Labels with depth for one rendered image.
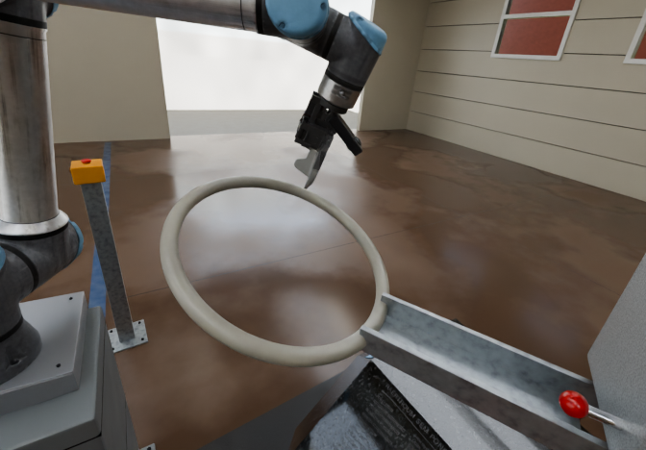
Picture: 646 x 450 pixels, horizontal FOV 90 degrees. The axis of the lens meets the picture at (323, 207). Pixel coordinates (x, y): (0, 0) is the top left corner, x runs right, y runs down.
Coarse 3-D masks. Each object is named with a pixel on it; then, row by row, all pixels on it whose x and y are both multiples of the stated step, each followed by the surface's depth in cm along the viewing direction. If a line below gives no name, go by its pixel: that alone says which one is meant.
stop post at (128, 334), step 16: (96, 160) 155; (80, 176) 145; (96, 176) 149; (96, 192) 153; (96, 208) 156; (96, 224) 158; (96, 240) 161; (112, 240) 165; (112, 256) 168; (112, 272) 172; (112, 288) 175; (112, 304) 178; (128, 304) 188; (128, 320) 187; (112, 336) 193; (128, 336) 191; (144, 336) 195
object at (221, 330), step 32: (192, 192) 68; (288, 192) 86; (352, 224) 85; (192, 288) 52; (384, 288) 71; (224, 320) 50; (384, 320) 64; (256, 352) 49; (288, 352) 50; (320, 352) 53; (352, 352) 56
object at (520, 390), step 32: (416, 320) 65; (448, 320) 62; (384, 352) 57; (416, 352) 55; (448, 352) 61; (480, 352) 60; (512, 352) 57; (448, 384) 53; (480, 384) 50; (512, 384) 56; (544, 384) 56; (576, 384) 53; (512, 416) 49; (544, 416) 47; (576, 448) 45; (608, 448) 43
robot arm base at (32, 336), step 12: (24, 324) 76; (12, 336) 72; (24, 336) 74; (36, 336) 78; (0, 348) 69; (12, 348) 71; (24, 348) 73; (36, 348) 76; (0, 360) 69; (12, 360) 72; (24, 360) 73; (0, 372) 69; (12, 372) 71; (0, 384) 69
